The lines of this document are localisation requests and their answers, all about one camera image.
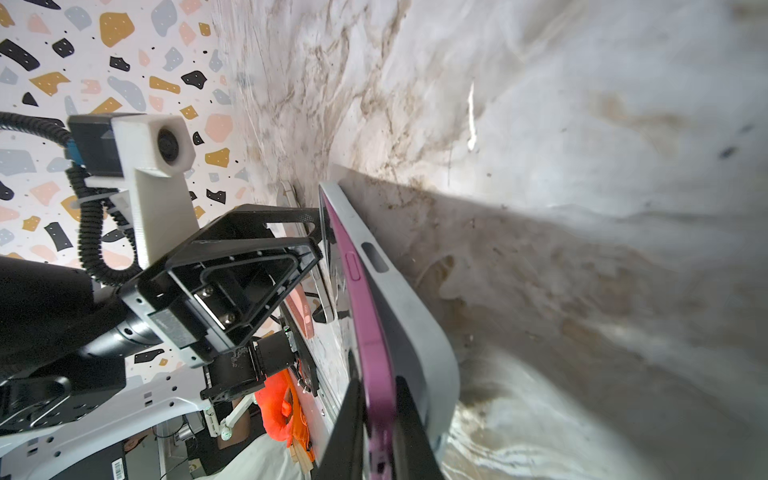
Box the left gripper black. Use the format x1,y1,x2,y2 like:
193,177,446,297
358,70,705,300
119,204,321,368

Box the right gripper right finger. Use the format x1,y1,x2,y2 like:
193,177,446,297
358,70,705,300
393,376,444,480

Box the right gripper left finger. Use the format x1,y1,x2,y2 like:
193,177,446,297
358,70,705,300
314,379,365,480

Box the purple edged phone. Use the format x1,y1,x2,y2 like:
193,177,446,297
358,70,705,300
320,194,396,479

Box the light blue phone case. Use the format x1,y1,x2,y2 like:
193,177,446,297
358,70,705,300
320,182,460,460

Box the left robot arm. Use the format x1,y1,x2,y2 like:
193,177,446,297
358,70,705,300
1,205,322,479

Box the pink phone case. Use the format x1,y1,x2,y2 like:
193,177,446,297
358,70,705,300
285,284,315,340

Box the silver edged phone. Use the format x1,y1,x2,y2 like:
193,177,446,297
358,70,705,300
276,181,335,324

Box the orange cloth outside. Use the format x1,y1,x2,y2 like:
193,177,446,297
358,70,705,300
254,369,313,457

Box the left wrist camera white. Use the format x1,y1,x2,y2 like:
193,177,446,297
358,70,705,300
66,113,198,277

